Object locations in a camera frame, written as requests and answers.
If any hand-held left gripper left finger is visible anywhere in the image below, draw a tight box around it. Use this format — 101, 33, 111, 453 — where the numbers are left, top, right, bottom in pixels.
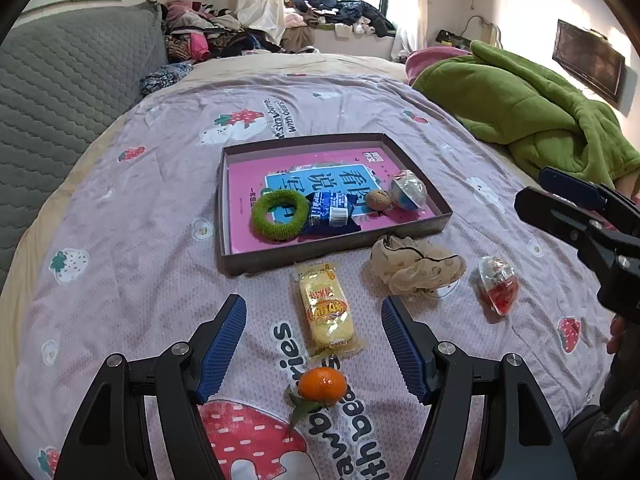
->
52, 294, 248, 480

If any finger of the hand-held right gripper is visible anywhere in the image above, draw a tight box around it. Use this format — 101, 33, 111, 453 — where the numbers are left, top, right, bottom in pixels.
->
514, 186, 640, 273
539, 166, 640, 233

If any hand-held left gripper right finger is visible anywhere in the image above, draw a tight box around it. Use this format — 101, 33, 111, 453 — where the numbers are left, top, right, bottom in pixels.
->
381, 295, 573, 480

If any yellow snack cake packet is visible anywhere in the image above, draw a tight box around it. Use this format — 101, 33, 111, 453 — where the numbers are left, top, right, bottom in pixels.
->
292, 261, 368, 361

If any shallow grey cardboard box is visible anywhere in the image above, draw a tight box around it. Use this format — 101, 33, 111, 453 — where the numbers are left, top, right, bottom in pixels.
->
215, 132, 453, 277

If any green fuzzy hair tie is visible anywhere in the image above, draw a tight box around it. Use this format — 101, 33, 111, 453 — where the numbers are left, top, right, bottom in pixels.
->
251, 191, 312, 242

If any blue clear toy capsule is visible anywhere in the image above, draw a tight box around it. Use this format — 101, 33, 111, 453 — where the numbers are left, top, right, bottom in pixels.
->
389, 170, 428, 211

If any brown walnut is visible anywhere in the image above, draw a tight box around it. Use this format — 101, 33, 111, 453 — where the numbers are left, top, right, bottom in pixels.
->
364, 189, 392, 211

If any blue white candy packet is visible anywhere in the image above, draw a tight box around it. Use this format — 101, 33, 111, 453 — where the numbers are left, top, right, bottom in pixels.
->
300, 191, 362, 235

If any person's right hand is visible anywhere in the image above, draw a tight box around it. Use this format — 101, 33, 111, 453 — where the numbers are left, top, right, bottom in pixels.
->
606, 316, 628, 357

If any beige dotted scrunchie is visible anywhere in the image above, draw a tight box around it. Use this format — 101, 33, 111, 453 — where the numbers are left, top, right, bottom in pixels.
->
371, 234, 467, 297

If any mandarin orange with leaf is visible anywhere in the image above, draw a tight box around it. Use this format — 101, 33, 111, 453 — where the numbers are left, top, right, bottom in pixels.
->
286, 366, 348, 433

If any red clear toy capsule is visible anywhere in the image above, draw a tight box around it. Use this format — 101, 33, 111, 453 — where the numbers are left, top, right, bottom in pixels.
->
477, 255, 521, 318

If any green fleece blanket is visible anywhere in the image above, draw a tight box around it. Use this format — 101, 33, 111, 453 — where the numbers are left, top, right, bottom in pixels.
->
412, 40, 640, 191

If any person's dark clothing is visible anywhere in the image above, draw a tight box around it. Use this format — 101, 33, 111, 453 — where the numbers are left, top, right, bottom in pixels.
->
565, 360, 640, 480

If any strawberry printed bed sheet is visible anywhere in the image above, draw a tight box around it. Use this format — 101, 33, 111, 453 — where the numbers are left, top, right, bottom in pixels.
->
15, 72, 621, 480

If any pink children's book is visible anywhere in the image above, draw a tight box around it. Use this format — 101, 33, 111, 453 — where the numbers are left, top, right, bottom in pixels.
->
227, 147, 441, 256

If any pink pillow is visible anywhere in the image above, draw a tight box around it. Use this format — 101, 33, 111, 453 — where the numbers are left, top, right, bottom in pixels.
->
405, 46, 471, 86

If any cream curtain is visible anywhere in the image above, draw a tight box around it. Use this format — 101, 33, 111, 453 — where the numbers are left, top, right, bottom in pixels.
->
390, 0, 441, 61
237, 0, 286, 46

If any dark floral cloth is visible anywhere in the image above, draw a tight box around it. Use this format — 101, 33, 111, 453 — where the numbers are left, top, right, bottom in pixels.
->
140, 62, 193, 97

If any clothes heap on windowsill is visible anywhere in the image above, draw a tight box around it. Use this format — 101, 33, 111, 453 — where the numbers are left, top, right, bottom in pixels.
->
282, 0, 398, 38

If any beige mattress cover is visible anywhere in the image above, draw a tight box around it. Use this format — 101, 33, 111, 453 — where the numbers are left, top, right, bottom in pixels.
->
187, 52, 411, 83

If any grey quilted headboard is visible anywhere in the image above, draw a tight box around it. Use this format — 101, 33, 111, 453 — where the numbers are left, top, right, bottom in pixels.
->
0, 2, 168, 281

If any pile of mixed clothes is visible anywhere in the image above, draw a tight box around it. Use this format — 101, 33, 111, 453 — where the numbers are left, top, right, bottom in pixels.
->
162, 0, 286, 63

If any dark wall screen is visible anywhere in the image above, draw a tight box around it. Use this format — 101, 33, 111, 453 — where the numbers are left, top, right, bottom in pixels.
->
552, 19, 627, 108

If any white cable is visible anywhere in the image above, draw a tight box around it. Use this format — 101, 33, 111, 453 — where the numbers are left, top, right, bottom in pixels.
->
460, 15, 501, 46

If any black device by wall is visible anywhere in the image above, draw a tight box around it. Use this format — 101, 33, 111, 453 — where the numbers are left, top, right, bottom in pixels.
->
436, 30, 471, 51

